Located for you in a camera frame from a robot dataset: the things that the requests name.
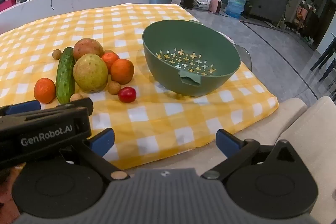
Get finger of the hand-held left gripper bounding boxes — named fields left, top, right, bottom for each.
left=42, top=97, right=94, bottom=116
left=0, top=100, right=41, bottom=117

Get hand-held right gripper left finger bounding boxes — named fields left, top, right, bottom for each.
left=59, top=128, right=130, bottom=181

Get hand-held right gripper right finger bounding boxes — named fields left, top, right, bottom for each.
left=201, top=129, right=302, bottom=180

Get orange tangerine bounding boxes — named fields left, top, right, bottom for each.
left=101, top=52, right=120, bottom=75
left=110, top=58, right=135, bottom=84
left=34, top=77, right=56, bottom=104

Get yellow-green pear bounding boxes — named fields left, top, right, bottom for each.
left=73, top=53, right=109, bottom=93

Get red cherry tomato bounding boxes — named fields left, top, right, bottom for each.
left=118, top=86, right=137, bottom=103

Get green colander bowl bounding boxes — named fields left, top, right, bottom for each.
left=142, top=20, right=241, bottom=98

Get green cucumber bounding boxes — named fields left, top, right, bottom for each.
left=55, top=47, right=76, bottom=105

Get yellow white checked blanket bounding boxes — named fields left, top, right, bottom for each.
left=0, top=3, right=279, bottom=170

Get beige upholstered chair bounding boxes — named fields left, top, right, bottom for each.
left=273, top=95, right=336, bottom=224

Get magenta box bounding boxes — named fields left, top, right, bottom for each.
left=0, top=0, right=13, bottom=12

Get black dining chairs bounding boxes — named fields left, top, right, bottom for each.
left=311, top=32, right=336, bottom=83

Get blue water jug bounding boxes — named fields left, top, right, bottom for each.
left=225, top=0, right=247, bottom=19

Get pink heater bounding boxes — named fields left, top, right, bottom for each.
left=209, top=0, right=223, bottom=14

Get white plastic bag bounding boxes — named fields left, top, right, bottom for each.
left=194, top=0, right=213, bottom=10

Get shelf of toys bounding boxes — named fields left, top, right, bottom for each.
left=293, top=0, right=317, bottom=43

